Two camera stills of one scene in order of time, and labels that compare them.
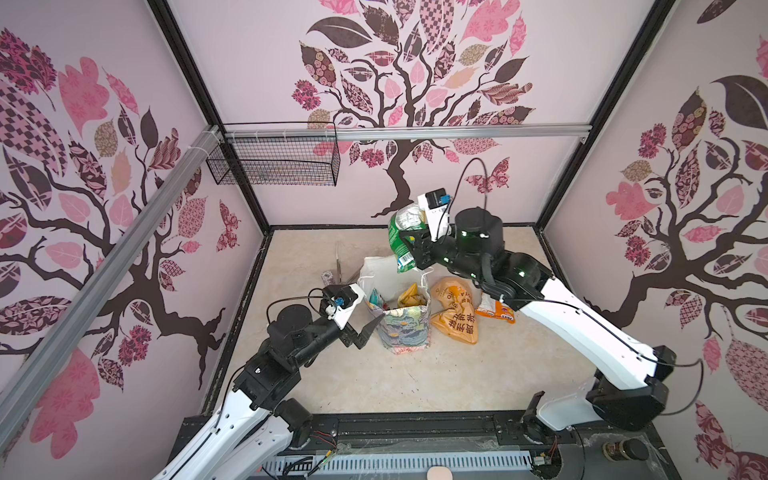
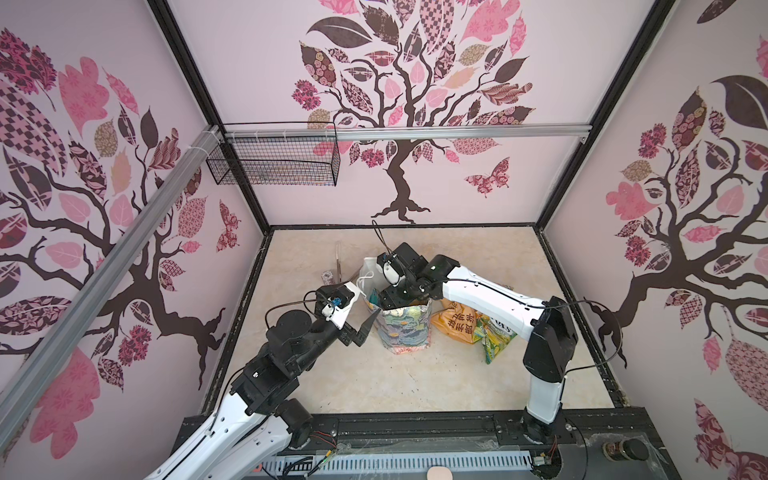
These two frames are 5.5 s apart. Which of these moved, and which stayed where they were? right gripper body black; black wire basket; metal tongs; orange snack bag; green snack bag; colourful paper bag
Moved: green snack bag; right gripper body black
Stayed: colourful paper bag; orange snack bag; black wire basket; metal tongs
